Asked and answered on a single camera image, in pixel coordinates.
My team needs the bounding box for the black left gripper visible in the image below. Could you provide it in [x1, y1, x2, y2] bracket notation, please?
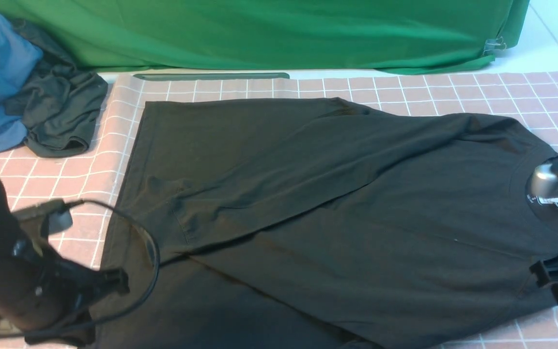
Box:
[22, 258, 130, 346]

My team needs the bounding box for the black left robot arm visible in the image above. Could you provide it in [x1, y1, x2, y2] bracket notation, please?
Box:
[0, 180, 130, 348]

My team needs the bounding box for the pink checkered table cloth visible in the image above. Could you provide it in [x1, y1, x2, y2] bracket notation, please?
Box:
[0, 72, 558, 349]

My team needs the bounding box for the dark gray crumpled garment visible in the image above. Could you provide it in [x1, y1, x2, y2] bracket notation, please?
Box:
[3, 18, 108, 158]

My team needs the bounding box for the metal binder clip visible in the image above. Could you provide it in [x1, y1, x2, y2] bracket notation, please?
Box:
[482, 37, 507, 57]

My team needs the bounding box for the green backdrop cloth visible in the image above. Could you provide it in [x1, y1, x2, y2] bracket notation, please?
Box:
[0, 0, 529, 75]

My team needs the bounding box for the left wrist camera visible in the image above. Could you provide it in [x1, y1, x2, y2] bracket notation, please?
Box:
[13, 199, 83, 240]

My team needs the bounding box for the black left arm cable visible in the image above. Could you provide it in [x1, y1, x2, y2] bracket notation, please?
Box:
[22, 200, 161, 340]

